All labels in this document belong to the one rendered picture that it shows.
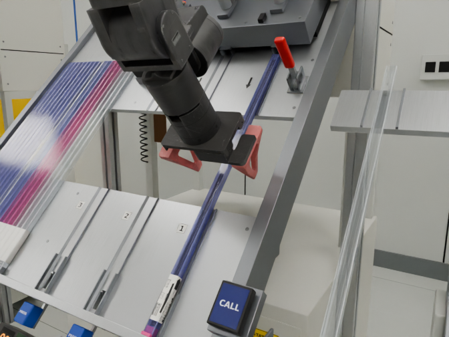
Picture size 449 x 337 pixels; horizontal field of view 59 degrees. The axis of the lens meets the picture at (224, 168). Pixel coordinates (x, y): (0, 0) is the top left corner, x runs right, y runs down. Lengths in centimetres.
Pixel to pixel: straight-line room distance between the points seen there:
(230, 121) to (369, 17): 43
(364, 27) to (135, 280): 63
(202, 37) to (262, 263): 29
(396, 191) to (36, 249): 196
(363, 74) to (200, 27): 43
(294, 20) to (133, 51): 37
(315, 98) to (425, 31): 169
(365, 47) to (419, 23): 147
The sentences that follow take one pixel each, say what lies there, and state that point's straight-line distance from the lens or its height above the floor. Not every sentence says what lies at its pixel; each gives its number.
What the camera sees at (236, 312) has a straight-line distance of 45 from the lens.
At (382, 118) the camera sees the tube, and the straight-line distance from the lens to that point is 52.
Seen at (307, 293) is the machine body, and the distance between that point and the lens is 85.
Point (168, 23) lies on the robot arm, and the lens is 42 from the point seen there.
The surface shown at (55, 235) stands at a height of 78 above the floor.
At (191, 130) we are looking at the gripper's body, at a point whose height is 98.
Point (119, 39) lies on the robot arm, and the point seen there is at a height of 108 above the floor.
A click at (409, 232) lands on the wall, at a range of 242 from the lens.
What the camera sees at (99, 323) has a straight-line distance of 57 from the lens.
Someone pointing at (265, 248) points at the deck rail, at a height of 82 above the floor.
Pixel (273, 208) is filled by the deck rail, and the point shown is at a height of 87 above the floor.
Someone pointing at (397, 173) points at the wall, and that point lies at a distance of 235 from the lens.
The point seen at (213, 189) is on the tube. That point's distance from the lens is 58.
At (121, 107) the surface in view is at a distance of 85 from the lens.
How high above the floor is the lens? 103
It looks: 12 degrees down
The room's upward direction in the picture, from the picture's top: straight up
